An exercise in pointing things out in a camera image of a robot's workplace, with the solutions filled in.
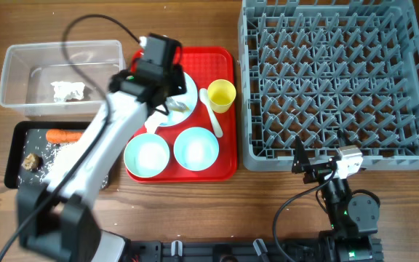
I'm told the gold foil wrapper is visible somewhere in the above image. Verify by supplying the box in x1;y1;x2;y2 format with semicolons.
165;97;190;113

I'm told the orange carrot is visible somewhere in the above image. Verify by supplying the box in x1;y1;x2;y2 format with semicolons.
46;129;83;144

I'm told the white tissue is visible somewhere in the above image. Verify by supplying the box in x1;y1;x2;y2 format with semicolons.
51;82;85;103

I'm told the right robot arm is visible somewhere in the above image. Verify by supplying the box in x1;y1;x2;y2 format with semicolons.
292;131;383;261

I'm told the light blue bowl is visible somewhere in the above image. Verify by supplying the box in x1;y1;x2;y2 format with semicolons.
173;127;220;171

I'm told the spilled white rice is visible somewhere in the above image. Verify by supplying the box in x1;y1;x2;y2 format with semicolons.
16;129;108;189

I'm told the yellow plastic cup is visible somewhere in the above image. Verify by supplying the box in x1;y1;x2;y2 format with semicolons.
207;79;236;114

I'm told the light blue plate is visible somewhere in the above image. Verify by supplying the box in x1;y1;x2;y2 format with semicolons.
154;71;199;127

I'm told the clear plastic bin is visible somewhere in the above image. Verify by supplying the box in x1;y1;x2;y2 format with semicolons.
0;40;126;117

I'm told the mint green bowl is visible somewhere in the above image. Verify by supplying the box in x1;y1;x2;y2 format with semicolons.
123;133;170;178

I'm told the red plastic tray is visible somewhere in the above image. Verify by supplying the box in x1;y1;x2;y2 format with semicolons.
127;47;238;183

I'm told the brown food lump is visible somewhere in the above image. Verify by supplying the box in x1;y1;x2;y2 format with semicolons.
21;153;42;171

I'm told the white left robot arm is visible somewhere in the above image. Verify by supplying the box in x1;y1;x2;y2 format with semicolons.
12;57;185;261

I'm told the black food waste tray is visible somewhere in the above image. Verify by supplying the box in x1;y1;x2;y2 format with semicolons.
4;120;114;190

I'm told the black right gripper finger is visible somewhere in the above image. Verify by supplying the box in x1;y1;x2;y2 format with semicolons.
292;136;311;173
337;130;350;147

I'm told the white plastic spoon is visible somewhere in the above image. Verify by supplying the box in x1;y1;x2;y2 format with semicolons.
199;88;223;138

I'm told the grey dishwasher rack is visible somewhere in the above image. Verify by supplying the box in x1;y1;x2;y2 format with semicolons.
238;0;419;171

